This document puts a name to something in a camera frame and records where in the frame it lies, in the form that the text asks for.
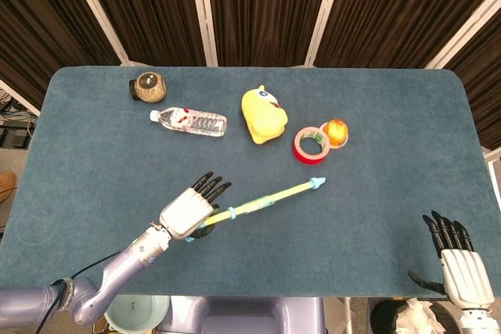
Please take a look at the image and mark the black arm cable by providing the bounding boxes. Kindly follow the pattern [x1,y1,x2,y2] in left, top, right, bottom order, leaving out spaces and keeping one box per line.
[37,250,130,334]

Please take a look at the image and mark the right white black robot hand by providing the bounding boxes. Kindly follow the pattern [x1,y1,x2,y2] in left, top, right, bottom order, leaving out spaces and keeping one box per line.
[407,210,496,310]

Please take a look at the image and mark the orange jelly cup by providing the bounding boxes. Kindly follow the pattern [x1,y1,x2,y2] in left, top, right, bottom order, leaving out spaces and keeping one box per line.
[319,118,350,149]

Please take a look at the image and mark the yellow-teal toy water pump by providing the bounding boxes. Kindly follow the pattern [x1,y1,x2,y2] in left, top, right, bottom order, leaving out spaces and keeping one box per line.
[183,176,327,244]

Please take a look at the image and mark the lavender robot torso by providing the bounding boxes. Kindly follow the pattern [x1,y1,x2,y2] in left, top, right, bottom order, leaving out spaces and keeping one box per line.
[154,295,326,334]

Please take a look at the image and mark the blue table cloth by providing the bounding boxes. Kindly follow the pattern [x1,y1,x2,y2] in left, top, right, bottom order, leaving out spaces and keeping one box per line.
[0,66,501,298]

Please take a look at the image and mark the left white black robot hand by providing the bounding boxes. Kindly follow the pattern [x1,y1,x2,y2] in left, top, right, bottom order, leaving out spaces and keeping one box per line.
[159,171,232,239]

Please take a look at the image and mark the clear plastic water bottle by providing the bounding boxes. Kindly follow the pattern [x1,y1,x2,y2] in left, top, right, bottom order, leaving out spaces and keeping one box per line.
[149,106,228,138]

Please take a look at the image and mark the yellow plush toy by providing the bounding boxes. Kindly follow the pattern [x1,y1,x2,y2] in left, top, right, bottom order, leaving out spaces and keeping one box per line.
[240,84,290,145]

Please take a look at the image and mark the round glass spice jar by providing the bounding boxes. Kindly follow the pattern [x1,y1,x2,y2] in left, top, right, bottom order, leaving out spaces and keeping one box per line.
[128,71,167,104]

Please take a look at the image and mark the white crumpled paper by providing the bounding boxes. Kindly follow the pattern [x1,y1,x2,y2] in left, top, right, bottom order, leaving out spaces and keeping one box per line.
[393,297,447,334]

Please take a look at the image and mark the red tape roll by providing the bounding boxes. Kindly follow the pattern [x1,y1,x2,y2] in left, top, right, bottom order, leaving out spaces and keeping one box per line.
[293,125,330,165]

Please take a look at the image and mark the dark brown curtain panel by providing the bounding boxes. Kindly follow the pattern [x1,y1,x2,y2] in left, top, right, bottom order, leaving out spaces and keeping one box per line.
[0,0,122,110]
[205,0,338,68]
[445,0,501,151]
[315,0,501,70]
[77,0,207,67]

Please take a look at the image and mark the white metal table leg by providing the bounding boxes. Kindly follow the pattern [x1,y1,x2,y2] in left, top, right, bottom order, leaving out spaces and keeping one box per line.
[343,296,355,334]

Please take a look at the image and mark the black equipment box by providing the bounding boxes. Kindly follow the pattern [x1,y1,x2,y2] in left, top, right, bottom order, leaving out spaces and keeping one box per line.
[0,122,34,150]

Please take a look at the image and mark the light blue plastic basin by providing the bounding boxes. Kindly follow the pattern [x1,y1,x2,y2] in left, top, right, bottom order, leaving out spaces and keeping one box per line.
[103,293,171,334]

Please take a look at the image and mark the black trash bin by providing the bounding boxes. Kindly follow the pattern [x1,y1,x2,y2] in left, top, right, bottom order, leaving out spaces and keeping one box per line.
[369,299,463,334]

